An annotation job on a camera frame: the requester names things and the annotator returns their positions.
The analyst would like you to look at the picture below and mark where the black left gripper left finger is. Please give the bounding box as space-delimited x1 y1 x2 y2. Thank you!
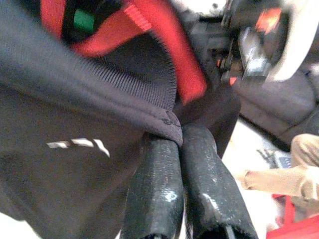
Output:
121 135 184 239

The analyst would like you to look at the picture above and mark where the red plastic stool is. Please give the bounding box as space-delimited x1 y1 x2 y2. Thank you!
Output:
266 194 319 239

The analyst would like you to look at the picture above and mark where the green plastic hanger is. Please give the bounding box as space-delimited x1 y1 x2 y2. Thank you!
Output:
73 9 96 33

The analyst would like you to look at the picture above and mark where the dark brown sofa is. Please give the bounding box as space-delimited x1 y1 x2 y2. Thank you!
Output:
234 67 319 146

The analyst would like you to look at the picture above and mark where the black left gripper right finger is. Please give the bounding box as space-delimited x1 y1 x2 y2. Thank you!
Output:
179 123 259 239

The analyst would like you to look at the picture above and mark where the black garment red stripe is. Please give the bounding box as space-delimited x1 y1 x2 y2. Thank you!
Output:
0 0 242 239

